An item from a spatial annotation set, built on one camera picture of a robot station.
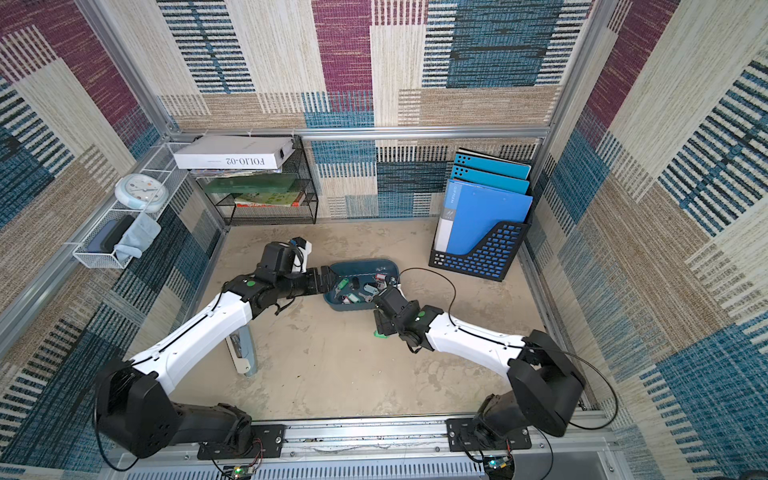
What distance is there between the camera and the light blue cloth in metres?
0.66

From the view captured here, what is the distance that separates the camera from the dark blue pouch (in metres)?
0.65

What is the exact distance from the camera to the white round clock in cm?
73
